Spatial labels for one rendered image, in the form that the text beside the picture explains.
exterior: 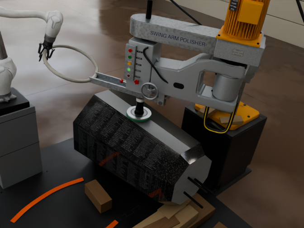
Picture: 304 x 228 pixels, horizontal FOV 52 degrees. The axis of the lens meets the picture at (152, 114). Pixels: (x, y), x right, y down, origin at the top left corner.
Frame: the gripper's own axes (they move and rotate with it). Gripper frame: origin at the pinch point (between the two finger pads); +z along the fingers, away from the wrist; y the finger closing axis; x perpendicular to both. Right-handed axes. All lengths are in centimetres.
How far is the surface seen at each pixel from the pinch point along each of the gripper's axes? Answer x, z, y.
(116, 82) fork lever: -6, -16, 65
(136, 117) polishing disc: -27, -7, 91
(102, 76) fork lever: -2, -12, 52
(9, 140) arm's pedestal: -44, 64, 3
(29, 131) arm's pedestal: -30, 59, 14
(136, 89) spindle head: -26, -32, 79
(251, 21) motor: -42, -124, 115
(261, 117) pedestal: 24, -34, 210
